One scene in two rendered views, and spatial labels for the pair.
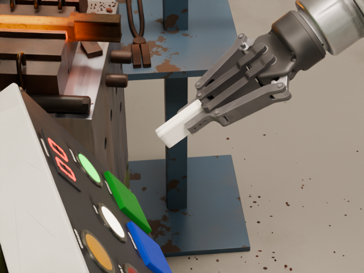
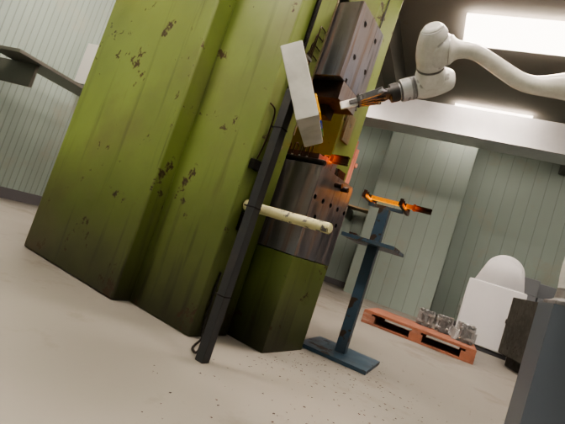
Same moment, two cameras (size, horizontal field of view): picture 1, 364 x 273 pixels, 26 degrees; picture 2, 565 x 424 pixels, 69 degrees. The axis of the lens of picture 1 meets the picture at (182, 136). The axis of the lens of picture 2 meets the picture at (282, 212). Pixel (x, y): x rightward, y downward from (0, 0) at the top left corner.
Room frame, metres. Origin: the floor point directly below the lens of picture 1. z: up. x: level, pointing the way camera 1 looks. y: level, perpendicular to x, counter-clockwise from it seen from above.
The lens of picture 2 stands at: (-0.67, -0.74, 0.51)
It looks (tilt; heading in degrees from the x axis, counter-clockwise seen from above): 4 degrees up; 31
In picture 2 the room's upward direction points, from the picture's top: 18 degrees clockwise
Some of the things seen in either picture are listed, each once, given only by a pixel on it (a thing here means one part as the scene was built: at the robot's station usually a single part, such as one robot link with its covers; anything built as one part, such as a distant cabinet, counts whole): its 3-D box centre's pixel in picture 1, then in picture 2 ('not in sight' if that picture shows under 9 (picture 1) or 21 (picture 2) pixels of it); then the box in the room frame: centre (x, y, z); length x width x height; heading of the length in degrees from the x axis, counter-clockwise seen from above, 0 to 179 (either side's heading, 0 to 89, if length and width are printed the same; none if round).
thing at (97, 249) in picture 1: (97, 252); not in sight; (0.53, 0.09, 1.16); 0.05 x 0.03 x 0.04; 176
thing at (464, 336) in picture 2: not in sight; (421, 324); (3.95, 0.00, 0.16); 1.11 x 0.77 x 0.31; 99
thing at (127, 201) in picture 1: (125, 203); not in sight; (0.75, 0.08, 1.01); 0.07 x 0.05 x 0.07; 21
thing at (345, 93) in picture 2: not in sight; (314, 96); (1.19, 0.42, 1.32); 0.42 x 0.20 x 0.10; 86
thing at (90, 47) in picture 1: (91, 47); not in sight; (1.24, 0.17, 0.92); 0.04 x 0.03 x 0.01; 24
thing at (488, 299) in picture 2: not in sight; (491, 302); (5.50, -0.50, 0.63); 0.73 x 0.58 x 1.26; 98
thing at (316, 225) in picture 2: not in sight; (285, 216); (0.83, 0.14, 0.62); 0.44 x 0.05 x 0.05; 86
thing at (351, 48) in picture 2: not in sight; (331, 58); (1.23, 0.41, 1.56); 0.42 x 0.39 x 0.40; 86
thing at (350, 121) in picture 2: not in sight; (347, 129); (1.50, 0.32, 1.27); 0.09 x 0.02 x 0.17; 176
